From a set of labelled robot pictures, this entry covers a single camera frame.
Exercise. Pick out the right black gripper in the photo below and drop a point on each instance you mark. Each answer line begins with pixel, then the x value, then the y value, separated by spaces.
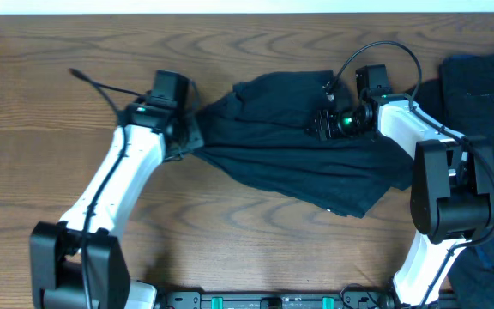
pixel 323 124

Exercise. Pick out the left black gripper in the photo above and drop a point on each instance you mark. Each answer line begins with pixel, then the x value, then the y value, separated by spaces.
pixel 191 135

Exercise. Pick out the dark teal t-shirt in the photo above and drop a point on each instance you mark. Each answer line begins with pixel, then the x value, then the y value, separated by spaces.
pixel 255 134

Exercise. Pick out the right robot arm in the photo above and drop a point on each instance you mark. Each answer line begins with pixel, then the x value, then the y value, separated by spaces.
pixel 452 191

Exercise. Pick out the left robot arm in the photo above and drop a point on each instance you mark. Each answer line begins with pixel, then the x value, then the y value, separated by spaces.
pixel 78 261

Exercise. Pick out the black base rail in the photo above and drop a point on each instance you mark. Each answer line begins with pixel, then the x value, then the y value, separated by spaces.
pixel 355 298

